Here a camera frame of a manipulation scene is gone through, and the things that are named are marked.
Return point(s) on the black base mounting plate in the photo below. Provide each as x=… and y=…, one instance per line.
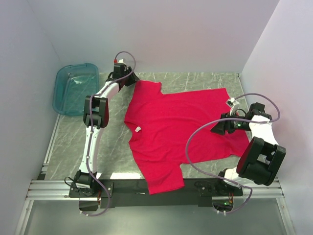
x=134, y=192

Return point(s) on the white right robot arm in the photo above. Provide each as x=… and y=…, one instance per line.
x=263, y=156

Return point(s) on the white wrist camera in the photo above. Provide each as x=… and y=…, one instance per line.
x=120, y=60
x=234, y=106

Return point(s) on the teal transparent plastic bin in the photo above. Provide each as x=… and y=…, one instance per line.
x=72, y=84

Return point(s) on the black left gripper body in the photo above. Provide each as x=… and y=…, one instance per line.
x=127, y=71

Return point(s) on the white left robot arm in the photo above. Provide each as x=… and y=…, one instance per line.
x=96, y=119

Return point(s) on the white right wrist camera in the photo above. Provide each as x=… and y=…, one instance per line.
x=234, y=106

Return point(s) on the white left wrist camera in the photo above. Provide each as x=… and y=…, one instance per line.
x=120, y=60

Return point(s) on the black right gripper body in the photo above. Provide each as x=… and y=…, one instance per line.
x=233, y=126

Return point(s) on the red t-shirt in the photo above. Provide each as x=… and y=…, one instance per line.
x=169, y=130

